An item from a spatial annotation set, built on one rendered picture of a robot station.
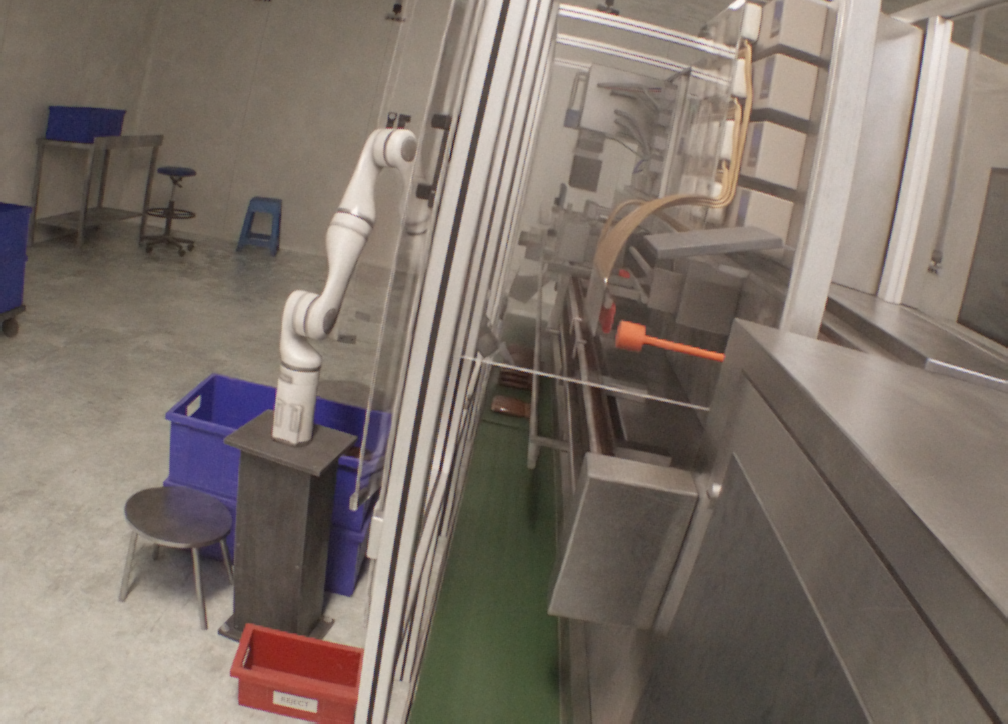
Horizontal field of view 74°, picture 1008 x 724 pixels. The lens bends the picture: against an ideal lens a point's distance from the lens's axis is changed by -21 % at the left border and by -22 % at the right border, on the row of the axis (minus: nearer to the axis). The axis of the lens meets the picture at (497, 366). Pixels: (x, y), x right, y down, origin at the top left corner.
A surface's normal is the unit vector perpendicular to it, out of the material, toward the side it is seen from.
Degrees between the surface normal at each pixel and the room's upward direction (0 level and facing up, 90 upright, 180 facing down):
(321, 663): 90
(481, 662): 2
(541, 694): 2
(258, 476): 90
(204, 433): 90
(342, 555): 90
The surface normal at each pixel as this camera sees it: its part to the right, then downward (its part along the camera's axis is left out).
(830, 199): -0.06, 0.26
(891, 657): -0.98, -0.21
